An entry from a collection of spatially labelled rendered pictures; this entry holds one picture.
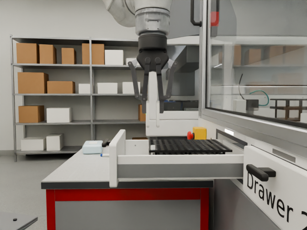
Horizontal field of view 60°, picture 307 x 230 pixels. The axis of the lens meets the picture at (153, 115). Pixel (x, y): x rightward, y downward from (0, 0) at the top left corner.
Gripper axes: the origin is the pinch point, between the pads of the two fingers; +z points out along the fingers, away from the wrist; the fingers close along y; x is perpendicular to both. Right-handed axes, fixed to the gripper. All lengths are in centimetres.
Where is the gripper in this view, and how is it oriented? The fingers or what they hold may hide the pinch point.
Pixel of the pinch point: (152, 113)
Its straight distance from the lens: 70.5
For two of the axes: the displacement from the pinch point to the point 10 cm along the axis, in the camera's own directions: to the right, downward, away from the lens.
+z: 0.0, 10.0, 0.7
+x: -0.3, -0.7, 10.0
